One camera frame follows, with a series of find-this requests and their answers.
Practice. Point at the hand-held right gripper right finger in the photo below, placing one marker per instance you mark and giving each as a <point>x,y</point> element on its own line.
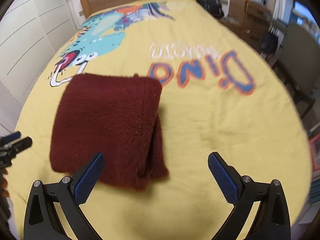
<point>223,177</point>

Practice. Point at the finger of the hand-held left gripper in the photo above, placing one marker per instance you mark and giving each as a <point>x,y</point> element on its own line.
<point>21,145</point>
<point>11,136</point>

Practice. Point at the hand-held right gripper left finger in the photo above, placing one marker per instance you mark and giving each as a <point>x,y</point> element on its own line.
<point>88,177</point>

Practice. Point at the dark red knit sweater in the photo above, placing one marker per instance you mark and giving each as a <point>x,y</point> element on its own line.
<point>107,130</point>

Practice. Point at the yellow printed blanket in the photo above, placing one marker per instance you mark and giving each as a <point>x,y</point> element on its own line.
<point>212,135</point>

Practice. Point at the white wardrobe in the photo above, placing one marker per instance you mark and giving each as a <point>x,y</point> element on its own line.
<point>27,37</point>

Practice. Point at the grey chair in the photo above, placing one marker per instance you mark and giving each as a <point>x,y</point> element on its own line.
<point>298,62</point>

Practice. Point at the dark hanging cloth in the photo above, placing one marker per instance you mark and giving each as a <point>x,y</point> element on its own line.
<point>271,41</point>

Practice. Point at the black bag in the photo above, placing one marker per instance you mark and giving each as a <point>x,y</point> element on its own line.
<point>209,3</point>

